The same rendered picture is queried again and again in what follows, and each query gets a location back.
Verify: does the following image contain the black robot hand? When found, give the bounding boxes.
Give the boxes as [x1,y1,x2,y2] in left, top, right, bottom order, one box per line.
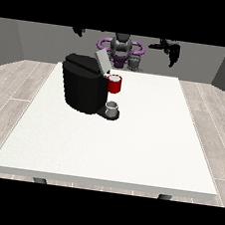
[71,27,87,39]
[145,37,182,70]

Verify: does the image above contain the pale grey machine lid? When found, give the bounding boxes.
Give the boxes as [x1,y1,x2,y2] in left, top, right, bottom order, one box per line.
[92,47,113,75]

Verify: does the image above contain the small grey coffee pod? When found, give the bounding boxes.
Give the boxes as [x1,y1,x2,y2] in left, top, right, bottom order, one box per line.
[126,55,142,72]

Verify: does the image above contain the black coffee machine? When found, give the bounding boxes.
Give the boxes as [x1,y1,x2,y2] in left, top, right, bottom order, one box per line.
[56,51,127,121]

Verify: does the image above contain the red pod holder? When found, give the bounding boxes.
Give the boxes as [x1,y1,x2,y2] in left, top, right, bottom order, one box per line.
[106,73,124,96]

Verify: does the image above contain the grey robot trunk purple rings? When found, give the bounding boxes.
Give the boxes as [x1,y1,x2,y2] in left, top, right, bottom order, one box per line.
[94,31,148,73]

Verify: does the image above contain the small grey cup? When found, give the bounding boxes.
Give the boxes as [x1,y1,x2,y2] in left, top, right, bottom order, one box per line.
[103,100,120,119]

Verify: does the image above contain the dark table leg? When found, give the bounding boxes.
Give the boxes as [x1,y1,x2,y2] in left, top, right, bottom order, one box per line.
[31,176,49,185]
[156,193,174,202]

